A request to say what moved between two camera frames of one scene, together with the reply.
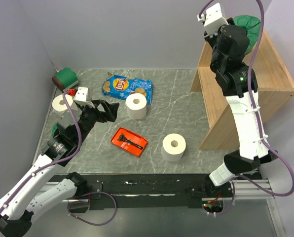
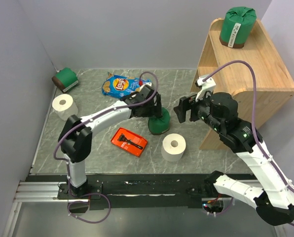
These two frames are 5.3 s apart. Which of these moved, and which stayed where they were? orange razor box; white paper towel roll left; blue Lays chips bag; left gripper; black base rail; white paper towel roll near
Moved: left gripper
Stayed: orange razor box; white paper towel roll near; blue Lays chips bag; black base rail; white paper towel roll left
